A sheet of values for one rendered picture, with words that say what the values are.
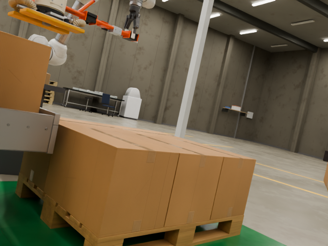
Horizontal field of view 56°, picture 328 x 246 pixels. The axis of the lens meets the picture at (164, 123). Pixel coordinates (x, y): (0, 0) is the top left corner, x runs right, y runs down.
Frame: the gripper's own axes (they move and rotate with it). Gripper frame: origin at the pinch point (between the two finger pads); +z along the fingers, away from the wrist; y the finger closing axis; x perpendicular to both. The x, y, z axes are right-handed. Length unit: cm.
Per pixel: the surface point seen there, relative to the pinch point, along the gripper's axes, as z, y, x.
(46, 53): 31, 18, -62
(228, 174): 79, 80, 38
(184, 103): 28, -161, 248
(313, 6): -472, -347, 1051
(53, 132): 71, 35, -58
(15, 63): 41, 19, -77
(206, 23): -109, -157, 253
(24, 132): 72, 35, -72
